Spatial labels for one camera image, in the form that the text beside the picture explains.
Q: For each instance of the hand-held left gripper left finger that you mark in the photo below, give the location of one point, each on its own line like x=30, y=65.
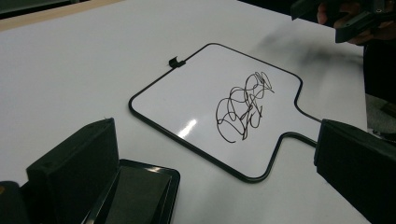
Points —
x=74, y=168

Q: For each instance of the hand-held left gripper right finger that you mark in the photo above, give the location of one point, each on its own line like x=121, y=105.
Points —
x=358, y=161

